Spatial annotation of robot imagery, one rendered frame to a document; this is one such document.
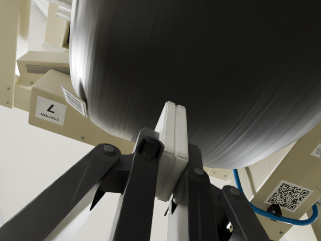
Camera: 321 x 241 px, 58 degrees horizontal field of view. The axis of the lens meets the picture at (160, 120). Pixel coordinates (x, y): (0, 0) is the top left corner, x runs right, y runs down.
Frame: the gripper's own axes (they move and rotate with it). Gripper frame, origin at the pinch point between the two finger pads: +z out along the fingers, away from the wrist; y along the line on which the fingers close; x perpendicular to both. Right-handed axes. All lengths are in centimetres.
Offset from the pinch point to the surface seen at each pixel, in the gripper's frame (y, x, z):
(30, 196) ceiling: -70, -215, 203
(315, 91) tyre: 12.4, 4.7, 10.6
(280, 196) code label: 33, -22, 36
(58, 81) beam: -28, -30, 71
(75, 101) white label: -10.3, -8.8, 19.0
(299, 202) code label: 37, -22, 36
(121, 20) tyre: -6.4, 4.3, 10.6
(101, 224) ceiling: 5, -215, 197
